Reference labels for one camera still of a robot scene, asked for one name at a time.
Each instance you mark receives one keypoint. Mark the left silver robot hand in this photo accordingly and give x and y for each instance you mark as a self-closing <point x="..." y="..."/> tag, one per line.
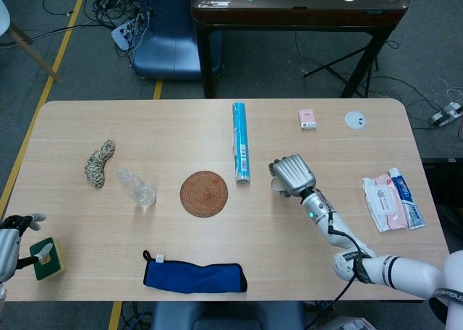
<point x="8" y="250"/>

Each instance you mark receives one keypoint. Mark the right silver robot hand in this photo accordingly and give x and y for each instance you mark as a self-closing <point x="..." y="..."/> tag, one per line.
<point x="294" y="174"/>

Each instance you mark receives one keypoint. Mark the white paper cup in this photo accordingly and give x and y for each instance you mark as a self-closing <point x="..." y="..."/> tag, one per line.
<point x="276" y="185"/>

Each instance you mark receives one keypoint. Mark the clear plastic bottle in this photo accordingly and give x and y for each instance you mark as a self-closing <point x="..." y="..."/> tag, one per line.
<point x="139" y="190"/>

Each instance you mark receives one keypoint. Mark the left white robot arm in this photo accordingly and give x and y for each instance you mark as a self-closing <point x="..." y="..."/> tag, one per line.
<point x="2" y="292"/>

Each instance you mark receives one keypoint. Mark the green yellow sponge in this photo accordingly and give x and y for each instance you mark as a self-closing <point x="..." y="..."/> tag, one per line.
<point x="50" y="265"/>

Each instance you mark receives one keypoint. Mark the pink playing card box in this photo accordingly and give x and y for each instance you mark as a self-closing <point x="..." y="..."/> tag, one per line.
<point x="307" y="119"/>

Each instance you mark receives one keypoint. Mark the blue wrapped bag roll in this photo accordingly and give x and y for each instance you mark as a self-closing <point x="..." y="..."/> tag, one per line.
<point x="241" y="145"/>

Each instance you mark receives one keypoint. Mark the white round lid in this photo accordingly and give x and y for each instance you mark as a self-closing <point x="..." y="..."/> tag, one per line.
<point x="355" y="120"/>

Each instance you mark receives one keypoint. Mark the brown woven round coaster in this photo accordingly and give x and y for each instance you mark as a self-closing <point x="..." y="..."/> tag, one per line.
<point x="204" y="194"/>

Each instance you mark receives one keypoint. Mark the pink white wet wipes pack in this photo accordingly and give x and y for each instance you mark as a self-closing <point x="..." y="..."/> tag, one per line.
<point x="385" y="203"/>

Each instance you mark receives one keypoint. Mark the blue white toothpaste tube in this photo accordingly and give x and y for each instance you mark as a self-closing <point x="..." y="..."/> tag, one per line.
<point x="407" y="196"/>

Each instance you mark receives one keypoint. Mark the blue cloth with black trim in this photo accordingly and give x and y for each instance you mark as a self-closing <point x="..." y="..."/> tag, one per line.
<point x="195" y="277"/>

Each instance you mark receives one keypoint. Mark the black cabinet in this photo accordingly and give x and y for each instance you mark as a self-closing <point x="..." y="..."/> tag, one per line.
<point x="448" y="185"/>

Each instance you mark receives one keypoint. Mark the dark wooden mahjong table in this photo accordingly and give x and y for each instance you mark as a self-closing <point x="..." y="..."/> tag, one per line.
<point x="300" y="15"/>

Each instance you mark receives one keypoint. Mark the grey power strip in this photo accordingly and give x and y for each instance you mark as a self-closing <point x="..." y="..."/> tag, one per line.
<point x="443" y="116"/>

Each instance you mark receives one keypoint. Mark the white printed paper package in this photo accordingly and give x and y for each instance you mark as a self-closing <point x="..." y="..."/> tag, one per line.
<point x="352" y="324"/>

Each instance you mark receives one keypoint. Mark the blue machine base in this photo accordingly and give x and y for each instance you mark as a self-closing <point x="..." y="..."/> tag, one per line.
<point x="166" y="44"/>

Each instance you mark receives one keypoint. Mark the white power strip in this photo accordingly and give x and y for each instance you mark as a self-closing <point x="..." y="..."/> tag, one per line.
<point x="121" y="37"/>

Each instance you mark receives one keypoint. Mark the white chair with wooden legs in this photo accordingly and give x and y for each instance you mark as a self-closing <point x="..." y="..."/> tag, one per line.
<point x="3" y="15"/>

